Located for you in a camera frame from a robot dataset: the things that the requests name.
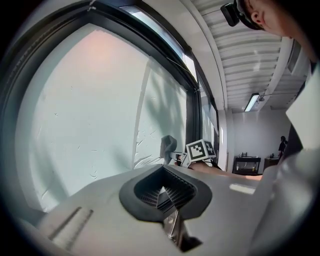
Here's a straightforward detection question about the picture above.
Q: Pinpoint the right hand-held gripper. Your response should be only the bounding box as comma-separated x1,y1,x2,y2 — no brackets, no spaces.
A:
168,138,216,168

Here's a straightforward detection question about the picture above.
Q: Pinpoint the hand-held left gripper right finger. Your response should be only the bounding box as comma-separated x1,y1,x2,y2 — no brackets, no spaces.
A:
162,164,263,256

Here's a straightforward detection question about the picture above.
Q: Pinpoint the person's head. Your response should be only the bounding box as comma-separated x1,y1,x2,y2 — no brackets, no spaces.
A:
246,0,320,38

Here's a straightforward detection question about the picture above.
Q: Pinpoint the clear upper window pane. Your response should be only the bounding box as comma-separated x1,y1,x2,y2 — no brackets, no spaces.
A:
119,4,198,81

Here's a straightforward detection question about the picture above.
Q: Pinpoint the person's right forearm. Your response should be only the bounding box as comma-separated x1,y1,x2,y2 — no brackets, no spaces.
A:
192,162,263,181

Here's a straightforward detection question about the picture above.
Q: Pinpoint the black head-worn camera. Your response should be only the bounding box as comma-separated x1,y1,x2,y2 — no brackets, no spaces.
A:
220,0,266,31

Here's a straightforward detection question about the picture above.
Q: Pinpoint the ceiling light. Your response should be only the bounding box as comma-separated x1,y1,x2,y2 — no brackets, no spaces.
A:
243,92,260,113

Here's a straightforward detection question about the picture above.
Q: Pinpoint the brown cabinet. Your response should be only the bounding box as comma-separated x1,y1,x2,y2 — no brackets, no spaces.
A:
263,157,280,171

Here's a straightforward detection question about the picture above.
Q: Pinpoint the frosted window glass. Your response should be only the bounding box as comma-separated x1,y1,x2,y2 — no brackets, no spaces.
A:
14,23,188,213

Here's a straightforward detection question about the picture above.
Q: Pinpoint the black table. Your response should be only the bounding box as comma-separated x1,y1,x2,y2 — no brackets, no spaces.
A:
231,155,262,175

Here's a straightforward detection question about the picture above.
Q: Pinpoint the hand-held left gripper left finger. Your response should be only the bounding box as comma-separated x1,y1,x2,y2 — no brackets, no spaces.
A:
37,164,186,256

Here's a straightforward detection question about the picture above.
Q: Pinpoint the adjacent frosted window pane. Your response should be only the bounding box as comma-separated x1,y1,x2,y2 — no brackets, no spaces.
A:
199,87,218,163

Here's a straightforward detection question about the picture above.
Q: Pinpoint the grey cloth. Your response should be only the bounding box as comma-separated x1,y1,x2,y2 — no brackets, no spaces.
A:
159,134,178,165

